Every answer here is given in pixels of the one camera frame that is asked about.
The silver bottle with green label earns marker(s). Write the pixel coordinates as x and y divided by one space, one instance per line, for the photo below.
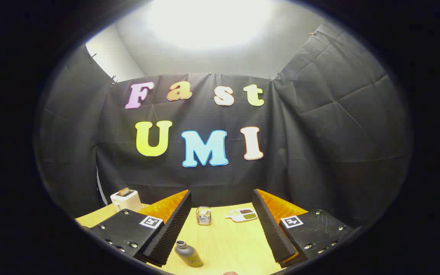
189 255

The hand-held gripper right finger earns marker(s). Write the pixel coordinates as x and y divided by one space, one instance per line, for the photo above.
271 233

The wooden table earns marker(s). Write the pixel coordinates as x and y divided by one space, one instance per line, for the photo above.
224 244

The white toaster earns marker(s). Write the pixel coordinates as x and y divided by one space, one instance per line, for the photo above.
126 200

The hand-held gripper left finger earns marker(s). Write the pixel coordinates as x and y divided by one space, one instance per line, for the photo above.
168 233

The white divided dish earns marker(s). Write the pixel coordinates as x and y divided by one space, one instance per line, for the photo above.
243 215

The toast slice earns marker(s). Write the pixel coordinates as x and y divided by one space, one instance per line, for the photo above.
123 191

